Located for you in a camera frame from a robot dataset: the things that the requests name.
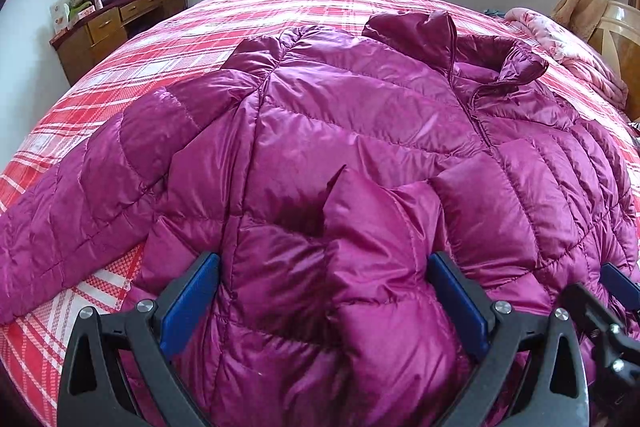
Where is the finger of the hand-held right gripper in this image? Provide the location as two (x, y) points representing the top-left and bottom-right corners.
(562, 283), (640, 408)
(600, 263), (640, 308)

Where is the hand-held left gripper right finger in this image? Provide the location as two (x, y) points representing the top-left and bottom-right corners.
(427, 251), (591, 427)

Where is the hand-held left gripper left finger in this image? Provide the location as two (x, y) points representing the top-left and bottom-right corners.
(57, 252), (221, 427)

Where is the purple down jacket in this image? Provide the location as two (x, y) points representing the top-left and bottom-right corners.
(0, 11), (640, 427)

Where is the pink floral quilt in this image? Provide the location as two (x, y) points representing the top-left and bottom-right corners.
(502, 7), (630, 110)

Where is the light wooden headboard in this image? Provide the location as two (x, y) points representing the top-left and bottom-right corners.
(587, 2), (640, 108)

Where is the bed with red plaid sheet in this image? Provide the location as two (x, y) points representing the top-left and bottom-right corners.
(0, 0), (640, 427)

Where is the brown wooden desk with drawers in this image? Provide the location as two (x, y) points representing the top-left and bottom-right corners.
(49, 0), (188, 85)

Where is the white printed box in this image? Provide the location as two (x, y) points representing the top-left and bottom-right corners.
(49, 1), (72, 35)

